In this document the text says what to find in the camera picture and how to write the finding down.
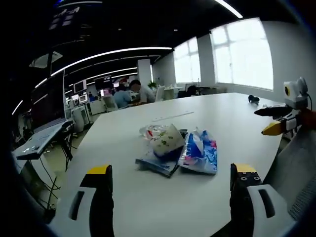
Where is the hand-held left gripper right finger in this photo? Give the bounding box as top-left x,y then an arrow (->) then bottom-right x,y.
230,162 -> 296,237

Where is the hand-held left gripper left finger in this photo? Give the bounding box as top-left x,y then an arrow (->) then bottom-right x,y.
48,163 -> 115,237

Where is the blue tissue pack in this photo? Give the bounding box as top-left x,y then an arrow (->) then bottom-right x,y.
178,127 -> 218,175

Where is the blue lid wet wipes pack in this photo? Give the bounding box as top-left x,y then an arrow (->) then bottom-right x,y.
135,148 -> 180,178

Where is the clear plastic water bottle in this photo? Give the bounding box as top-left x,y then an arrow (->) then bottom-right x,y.
139,124 -> 171,141

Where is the green print paper cup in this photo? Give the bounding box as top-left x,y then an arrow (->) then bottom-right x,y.
149,123 -> 186,158

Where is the person's right hand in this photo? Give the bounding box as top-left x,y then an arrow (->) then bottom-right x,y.
297,108 -> 316,129

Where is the grey mesh office chair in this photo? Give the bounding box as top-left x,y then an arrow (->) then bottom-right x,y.
271,128 -> 316,223

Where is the white table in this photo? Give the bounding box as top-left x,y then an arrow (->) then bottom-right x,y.
48,92 -> 292,237

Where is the large window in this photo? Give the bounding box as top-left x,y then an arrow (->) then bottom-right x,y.
209,18 -> 274,91

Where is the black office chair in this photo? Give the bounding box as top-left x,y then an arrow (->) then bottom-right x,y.
177,85 -> 198,99

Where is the grey side table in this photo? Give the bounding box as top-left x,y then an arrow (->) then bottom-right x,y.
15,120 -> 77,171

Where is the narrow window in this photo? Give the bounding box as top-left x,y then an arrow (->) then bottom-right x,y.
173,37 -> 201,84

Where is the white office chair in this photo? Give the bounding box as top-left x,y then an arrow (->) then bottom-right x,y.
155,86 -> 165,102

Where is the white-framed monitor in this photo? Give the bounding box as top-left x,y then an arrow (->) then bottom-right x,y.
74,80 -> 87,93

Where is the ceiling light strip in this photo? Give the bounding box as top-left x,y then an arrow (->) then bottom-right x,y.
50,46 -> 172,76

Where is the table cable slot strip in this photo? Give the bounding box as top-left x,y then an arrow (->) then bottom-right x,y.
152,111 -> 195,122

